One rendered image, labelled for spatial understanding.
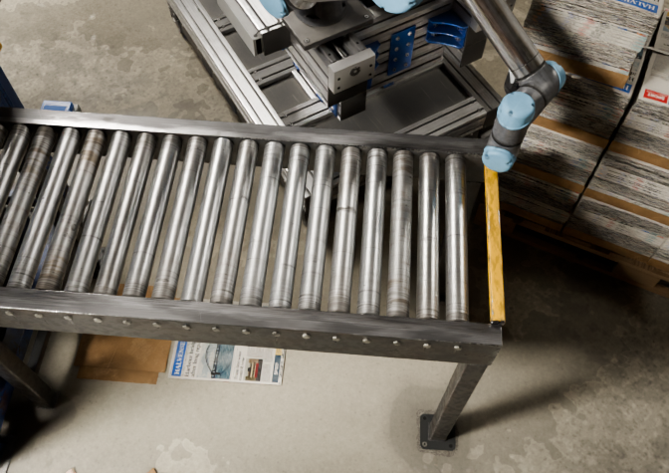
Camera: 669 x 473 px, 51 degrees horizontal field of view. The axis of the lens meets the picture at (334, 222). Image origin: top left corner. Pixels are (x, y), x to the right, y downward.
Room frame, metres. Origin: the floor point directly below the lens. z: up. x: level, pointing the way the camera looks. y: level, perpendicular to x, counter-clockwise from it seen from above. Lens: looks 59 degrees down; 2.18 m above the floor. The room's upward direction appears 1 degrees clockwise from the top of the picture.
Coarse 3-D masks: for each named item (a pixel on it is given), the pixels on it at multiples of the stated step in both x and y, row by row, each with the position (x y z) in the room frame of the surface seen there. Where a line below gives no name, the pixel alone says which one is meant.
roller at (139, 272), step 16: (176, 144) 1.06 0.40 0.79; (160, 160) 1.01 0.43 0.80; (176, 160) 1.02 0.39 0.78; (160, 176) 0.96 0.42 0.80; (160, 192) 0.91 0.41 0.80; (144, 208) 0.88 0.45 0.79; (160, 208) 0.87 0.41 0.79; (144, 224) 0.82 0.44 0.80; (160, 224) 0.83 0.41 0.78; (144, 240) 0.78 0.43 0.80; (144, 256) 0.74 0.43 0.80; (128, 272) 0.70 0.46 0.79; (144, 272) 0.70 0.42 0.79; (128, 288) 0.66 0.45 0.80; (144, 288) 0.67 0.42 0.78
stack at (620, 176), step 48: (576, 96) 1.26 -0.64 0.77; (624, 96) 1.22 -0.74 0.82; (528, 144) 1.29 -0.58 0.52; (576, 144) 1.24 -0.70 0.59; (528, 192) 1.28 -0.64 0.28; (576, 192) 1.22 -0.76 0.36; (624, 192) 1.17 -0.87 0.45; (528, 240) 1.24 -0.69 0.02; (576, 240) 1.18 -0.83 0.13; (624, 240) 1.13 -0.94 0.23
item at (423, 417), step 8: (416, 416) 0.61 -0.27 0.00; (424, 416) 0.61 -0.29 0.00; (432, 416) 0.61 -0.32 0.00; (424, 424) 0.59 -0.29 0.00; (456, 424) 0.59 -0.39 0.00; (424, 432) 0.56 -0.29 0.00; (456, 432) 0.56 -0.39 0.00; (416, 440) 0.54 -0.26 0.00; (424, 440) 0.54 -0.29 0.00; (440, 440) 0.54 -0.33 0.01; (448, 440) 0.54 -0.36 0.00; (456, 440) 0.54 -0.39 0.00; (424, 448) 0.51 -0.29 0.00; (432, 448) 0.51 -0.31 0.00; (440, 448) 0.51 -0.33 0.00; (448, 448) 0.51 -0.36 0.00; (456, 448) 0.52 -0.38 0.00; (448, 456) 0.49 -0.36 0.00
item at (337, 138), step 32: (32, 128) 1.12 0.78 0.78; (96, 128) 1.10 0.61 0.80; (128, 128) 1.10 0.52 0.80; (160, 128) 1.10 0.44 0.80; (192, 128) 1.11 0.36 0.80; (224, 128) 1.11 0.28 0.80; (256, 128) 1.11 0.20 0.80; (288, 128) 1.11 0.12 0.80; (320, 128) 1.11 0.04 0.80; (288, 160) 1.07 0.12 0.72; (416, 160) 1.05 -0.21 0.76; (480, 160) 1.04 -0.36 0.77
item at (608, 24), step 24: (552, 0) 1.32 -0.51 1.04; (576, 0) 1.30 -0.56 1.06; (600, 0) 1.28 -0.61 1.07; (624, 0) 1.28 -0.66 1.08; (648, 0) 1.29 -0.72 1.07; (528, 24) 1.33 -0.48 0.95; (552, 24) 1.31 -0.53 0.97; (576, 24) 1.29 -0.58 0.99; (600, 24) 1.27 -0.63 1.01; (624, 24) 1.25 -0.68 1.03; (648, 24) 1.23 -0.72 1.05; (552, 48) 1.29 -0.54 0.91; (576, 48) 1.28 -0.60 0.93; (600, 48) 1.26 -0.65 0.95; (624, 48) 1.24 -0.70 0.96; (624, 72) 1.22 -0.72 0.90
